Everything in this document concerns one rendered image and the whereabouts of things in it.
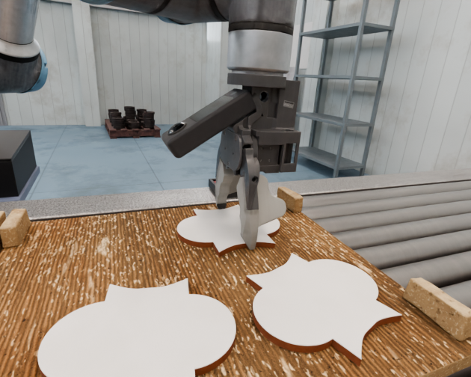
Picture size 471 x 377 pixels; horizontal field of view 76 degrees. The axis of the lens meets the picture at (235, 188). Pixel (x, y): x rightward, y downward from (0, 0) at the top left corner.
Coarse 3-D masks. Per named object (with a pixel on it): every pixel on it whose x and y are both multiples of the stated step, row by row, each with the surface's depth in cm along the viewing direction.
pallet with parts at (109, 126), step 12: (132, 108) 596; (108, 120) 632; (120, 120) 544; (132, 120) 578; (144, 120) 568; (108, 132) 582; (120, 132) 550; (132, 132) 558; (144, 132) 568; (156, 132) 577
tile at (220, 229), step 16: (192, 224) 42; (208, 224) 42; (224, 224) 42; (240, 224) 42; (272, 224) 43; (192, 240) 38; (208, 240) 38; (224, 240) 38; (240, 240) 38; (256, 240) 38; (272, 240) 39
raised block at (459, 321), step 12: (408, 288) 30; (420, 288) 29; (432, 288) 28; (408, 300) 30; (420, 300) 29; (432, 300) 28; (444, 300) 27; (456, 300) 27; (432, 312) 28; (444, 312) 27; (456, 312) 26; (468, 312) 26; (444, 324) 27; (456, 324) 26; (468, 324) 25; (456, 336) 26; (468, 336) 26
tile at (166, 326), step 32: (128, 288) 29; (160, 288) 29; (64, 320) 25; (96, 320) 25; (128, 320) 25; (160, 320) 25; (192, 320) 25; (224, 320) 25; (64, 352) 22; (96, 352) 22; (128, 352) 22; (160, 352) 22; (192, 352) 22; (224, 352) 22
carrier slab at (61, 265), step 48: (48, 240) 37; (96, 240) 38; (144, 240) 39; (288, 240) 41; (336, 240) 41; (0, 288) 29; (48, 288) 29; (96, 288) 30; (192, 288) 30; (240, 288) 31; (384, 288) 32; (0, 336) 24; (240, 336) 25; (384, 336) 26; (432, 336) 26
